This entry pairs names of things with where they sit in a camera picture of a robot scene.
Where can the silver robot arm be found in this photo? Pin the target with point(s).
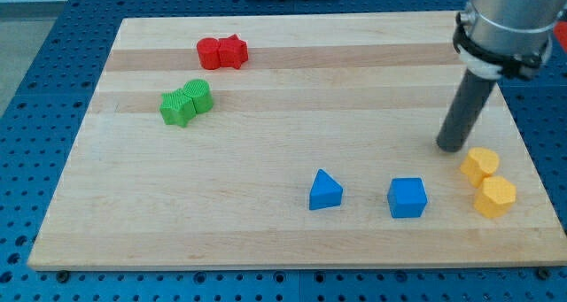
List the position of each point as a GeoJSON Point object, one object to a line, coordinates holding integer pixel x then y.
{"type": "Point", "coordinates": [506, 38]}

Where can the blue cube block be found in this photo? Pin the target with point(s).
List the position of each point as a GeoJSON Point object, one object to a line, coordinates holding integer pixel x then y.
{"type": "Point", "coordinates": [407, 197]}

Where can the wooden board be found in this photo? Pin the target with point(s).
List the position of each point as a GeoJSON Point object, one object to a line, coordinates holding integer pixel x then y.
{"type": "Point", "coordinates": [361, 96]}

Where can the blue triangle block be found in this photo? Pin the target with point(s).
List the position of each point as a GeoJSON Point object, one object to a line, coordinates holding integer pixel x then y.
{"type": "Point", "coordinates": [325, 192]}

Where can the green cylinder block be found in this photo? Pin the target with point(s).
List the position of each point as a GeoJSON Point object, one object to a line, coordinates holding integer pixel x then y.
{"type": "Point", "coordinates": [199, 91]}

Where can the red star block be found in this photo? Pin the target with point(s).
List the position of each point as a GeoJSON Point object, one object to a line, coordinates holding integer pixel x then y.
{"type": "Point", "coordinates": [233, 52]}

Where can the green star block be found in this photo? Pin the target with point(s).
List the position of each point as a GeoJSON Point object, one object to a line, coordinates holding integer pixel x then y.
{"type": "Point", "coordinates": [176, 108]}

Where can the red cylinder block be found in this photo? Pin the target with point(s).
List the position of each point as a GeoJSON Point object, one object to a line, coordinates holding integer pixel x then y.
{"type": "Point", "coordinates": [208, 53]}

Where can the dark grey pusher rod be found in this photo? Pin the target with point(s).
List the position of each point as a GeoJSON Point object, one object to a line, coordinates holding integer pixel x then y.
{"type": "Point", "coordinates": [468, 103]}

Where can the yellow heart block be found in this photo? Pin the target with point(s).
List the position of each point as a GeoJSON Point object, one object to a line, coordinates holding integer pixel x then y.
{"type": "Point", "coordinates": [478, 164]}

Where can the yellow hexagon block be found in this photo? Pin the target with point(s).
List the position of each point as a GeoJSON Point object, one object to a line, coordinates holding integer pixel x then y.
{"type": "Point", "coordinates": [495, 196]}

